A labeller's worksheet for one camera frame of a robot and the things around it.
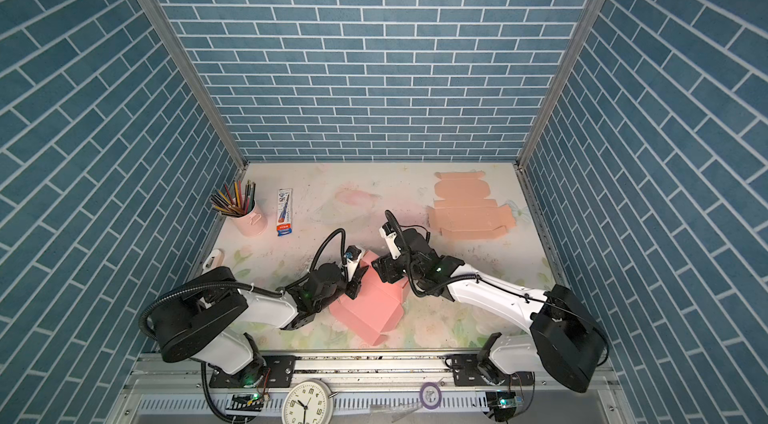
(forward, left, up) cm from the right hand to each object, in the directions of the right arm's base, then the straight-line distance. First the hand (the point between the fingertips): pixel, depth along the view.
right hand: (378, 256), depth 82 cm
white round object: (-1, +52, -8) cm, 52 cm away
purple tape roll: (-32, -16, -12) cm, 37 cm away
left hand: (0, +4, -7) cm, 8 cm away
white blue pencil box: (+20, +37, -10) cm, 43 cm away
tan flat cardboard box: (+26, -27, -11) cm, 39 cm away
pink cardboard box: (-10, 0, -12) cm, 15 cm away
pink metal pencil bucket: (+10, +41, -3) cm, 43 cm away
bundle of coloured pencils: (+15, +49, -1) cm, 52 cm away
